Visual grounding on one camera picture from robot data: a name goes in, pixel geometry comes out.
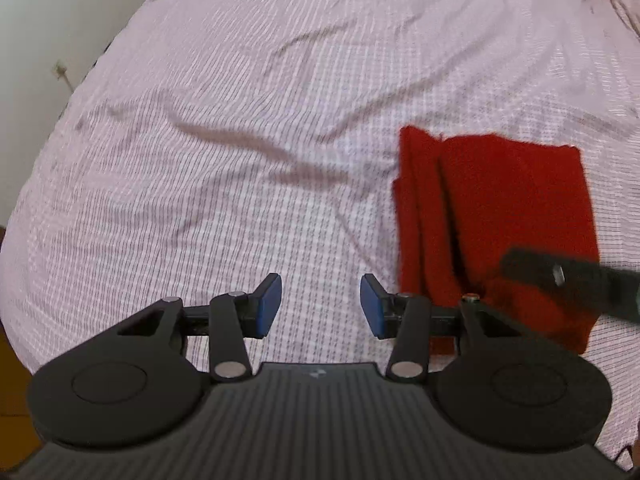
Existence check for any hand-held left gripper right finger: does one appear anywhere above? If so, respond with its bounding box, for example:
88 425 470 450
360 274 521 381

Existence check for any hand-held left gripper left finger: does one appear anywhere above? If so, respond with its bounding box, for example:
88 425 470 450
116 273 284 383

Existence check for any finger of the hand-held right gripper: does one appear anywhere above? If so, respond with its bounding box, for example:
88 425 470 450
500 246 640 324

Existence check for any red knit cardigan black trim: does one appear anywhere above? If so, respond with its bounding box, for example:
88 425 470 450
391 125 601 356

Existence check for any pink checked bed sheet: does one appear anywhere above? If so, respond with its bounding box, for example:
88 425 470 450
0 0 640 471

